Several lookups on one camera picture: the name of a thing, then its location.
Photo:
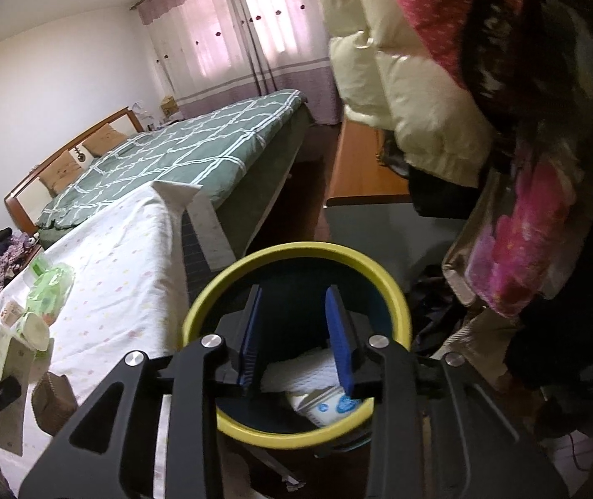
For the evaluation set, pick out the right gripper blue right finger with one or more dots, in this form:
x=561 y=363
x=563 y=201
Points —
x=341 y=336

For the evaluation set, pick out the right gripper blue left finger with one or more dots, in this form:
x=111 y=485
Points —
x=248 y=349

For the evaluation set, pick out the white towel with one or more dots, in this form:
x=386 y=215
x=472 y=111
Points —
x=310 y=372

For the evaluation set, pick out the white barcode carton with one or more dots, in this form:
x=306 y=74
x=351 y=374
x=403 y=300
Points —
x=16 y=360

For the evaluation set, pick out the brown plastic box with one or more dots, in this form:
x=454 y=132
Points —
x=53 y=402

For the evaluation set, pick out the green white drink bottle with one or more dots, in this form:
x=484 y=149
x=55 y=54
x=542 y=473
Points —
x=323 y=407

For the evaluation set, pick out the white pill bottle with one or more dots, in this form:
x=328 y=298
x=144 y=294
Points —
x=11 y=312

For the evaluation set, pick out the green wet wipes pack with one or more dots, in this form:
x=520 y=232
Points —
x=50 y=292

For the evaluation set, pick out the clear green lidded jar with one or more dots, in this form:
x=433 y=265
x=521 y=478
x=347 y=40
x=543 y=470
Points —
x=39 y=265

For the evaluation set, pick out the yellow rimmed trash bin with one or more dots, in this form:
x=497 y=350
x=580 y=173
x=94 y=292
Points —
x=294 y=278

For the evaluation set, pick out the white dotted table cloth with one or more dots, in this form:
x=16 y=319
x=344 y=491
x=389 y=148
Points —
x=137 y=267

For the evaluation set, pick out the wooden low cabinet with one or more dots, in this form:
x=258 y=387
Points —
x=358 y=178

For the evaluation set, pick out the floral pink garment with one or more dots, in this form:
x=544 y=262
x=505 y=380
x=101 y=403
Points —
x=519 y=241

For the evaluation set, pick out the green plaid bed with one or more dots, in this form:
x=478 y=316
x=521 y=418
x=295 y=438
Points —
x=240 y=155

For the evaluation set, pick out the wooden headboard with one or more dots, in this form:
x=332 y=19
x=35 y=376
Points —
x=26 y=201

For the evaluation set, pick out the left brown pillow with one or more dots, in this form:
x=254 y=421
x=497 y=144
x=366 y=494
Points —
x=62 y=172

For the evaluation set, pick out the brown pillow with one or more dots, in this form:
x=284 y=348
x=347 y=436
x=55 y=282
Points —
x=62 y=172
x=103 y=140

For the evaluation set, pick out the cream puffer jacket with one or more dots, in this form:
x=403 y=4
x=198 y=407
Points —
x=387 y=79

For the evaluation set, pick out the right brown pillow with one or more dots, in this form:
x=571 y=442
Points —
x=103 y=140

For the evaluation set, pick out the pink white curtain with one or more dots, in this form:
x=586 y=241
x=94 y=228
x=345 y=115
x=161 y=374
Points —
x=213 y=53

